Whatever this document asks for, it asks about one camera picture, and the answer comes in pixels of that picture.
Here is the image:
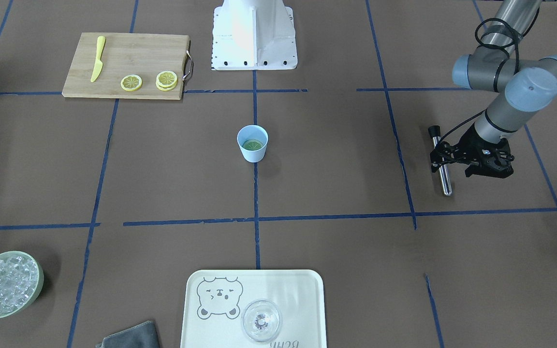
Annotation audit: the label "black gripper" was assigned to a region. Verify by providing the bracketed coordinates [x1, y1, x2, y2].
[429, 130, 514, 178]

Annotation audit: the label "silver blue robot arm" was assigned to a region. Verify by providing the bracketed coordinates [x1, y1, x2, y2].
[430, 0, 557, 178]

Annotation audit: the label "light blue plastic cup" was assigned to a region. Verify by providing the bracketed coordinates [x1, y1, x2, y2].
[236, 125, 269, 163]

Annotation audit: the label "stacked lemon slices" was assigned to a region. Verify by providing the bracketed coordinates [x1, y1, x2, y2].
[155, 71, 178, 92]

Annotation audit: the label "single lemon slice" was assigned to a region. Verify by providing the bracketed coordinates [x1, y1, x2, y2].
[120, 73, 143, 92]

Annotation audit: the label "metal muddler stick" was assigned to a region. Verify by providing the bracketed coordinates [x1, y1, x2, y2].
[427, 125, 453, 197]

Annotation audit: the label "cream serving tray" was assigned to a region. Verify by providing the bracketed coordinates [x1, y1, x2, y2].
[180, 270, 327, 348]

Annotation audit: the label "clear wine glass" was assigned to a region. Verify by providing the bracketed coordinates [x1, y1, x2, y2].
[242, 299, 282, 343]

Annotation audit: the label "dark grey sponge cloth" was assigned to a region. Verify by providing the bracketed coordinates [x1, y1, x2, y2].
[95, 321, 161, 348]

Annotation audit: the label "yellow plastic knife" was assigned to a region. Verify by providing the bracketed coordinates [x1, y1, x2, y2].
[90, 35, 106, 82]

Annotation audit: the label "green bowl with ice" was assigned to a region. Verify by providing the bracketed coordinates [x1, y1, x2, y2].
[0, 251, 44, 319]

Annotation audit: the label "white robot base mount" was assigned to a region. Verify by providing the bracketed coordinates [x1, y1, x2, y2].
[211, 0, 298, 71]

